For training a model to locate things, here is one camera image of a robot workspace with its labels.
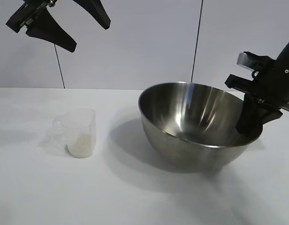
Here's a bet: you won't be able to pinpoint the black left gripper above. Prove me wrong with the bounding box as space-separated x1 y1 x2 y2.
6 0 112 53

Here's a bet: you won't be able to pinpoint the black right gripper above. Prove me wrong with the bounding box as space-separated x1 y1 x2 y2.
225 59 289 135

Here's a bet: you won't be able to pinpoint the stainless steel mixing bowl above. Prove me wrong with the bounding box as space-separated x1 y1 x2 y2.
137 81 264 174

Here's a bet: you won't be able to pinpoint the clear plastic measuring cup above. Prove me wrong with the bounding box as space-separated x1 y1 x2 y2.
52 108 96 160

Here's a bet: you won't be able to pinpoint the white rice grains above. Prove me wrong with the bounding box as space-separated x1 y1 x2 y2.
66 132 92 160

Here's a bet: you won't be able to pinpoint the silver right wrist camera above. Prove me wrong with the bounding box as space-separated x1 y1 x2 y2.
237 51 275 72

